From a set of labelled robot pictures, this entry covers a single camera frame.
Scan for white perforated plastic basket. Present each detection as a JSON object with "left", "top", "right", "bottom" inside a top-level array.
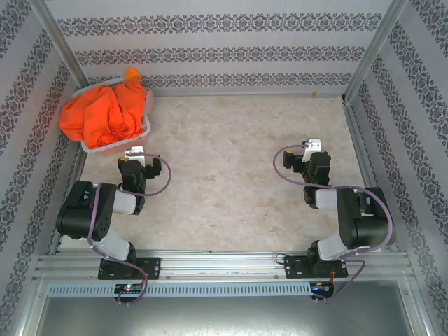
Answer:
[{"left": 72, "top": 77, "right": 152, "bottom": 157}]

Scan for red-orange shorts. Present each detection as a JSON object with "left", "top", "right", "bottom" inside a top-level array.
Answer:
[{"left": 58, "top": 85, "right": 141, "bottom": 151}]

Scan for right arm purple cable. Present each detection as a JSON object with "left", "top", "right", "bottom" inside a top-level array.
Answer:
[{"left": 273, "top": 141, "right": 396, "bottom": 306}]

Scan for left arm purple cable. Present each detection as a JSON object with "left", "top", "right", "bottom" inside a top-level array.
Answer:
[{"left": 87, "top": 153, "right": 173, "bottom": 307}]

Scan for slotted grey cable duct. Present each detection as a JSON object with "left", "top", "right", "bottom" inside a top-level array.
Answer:
[{"left": 47, "top": 282, "right": 312, "bottom": 297}]

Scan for right white camera bracket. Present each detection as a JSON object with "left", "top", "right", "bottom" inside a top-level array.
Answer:
[{"left": 302, "top": 138, "right": 323, "bottom": 162}]

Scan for grey sheet metal panel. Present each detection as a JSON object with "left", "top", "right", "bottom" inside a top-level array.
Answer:
[{"left": 33, "top": 279, "right": 433, "bottom": 336}]

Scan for aluminium frame post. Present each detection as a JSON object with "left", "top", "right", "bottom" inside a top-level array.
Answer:
[
  {"left": 31, "top": 0, "right": 90, "bottom": 94},
  {"left": 344, "top": 0, "right": 411, "bottom": 103}
]

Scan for left small circuit board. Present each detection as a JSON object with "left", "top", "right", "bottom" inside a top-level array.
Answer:
[{"left": 114, "top": 283, "right": 144, "bottom": 294}]

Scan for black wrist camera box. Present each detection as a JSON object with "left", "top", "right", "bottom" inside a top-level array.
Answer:
[
  {"left": 144, "top": 155, "right": 162, "bottom": 179},
  {"left": 281, "top": 149, "right": 299, "bottom": 172}
]

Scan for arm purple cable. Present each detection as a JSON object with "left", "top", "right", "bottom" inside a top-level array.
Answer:
[
  {"left": 273, "top": 141, "right": 396, "bottom": 306},
  {"left": 87, "top": 153, "right": 173, "bottom": 307}
]

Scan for right black wrist camera box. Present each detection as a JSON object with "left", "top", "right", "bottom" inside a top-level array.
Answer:
[{"left": 281, "top": 149, "right": 299, "bottom": 172}]

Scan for long aluminium frame rail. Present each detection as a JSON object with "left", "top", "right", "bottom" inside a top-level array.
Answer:
[{"left": 153, "top": 91, "right": 347, "bottom": 100}]

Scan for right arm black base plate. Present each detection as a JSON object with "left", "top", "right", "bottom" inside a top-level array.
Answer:
[{"left": 283, "top": 254, "right": 349, "bottom": 280}]

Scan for left black wrist camera box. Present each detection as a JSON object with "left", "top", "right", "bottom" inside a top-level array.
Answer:
[{"left": 144, "top": 155, "right": 162, "bottom": 179}]

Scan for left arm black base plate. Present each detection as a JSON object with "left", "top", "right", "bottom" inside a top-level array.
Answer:
[{"left": 97, "top": 257, "right": 162, "bottom": 281}]

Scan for aluminium mounting rail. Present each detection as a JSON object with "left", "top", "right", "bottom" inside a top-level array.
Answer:
[{"left": 33, "top": 249, "right": 412, "bottom": 281}]

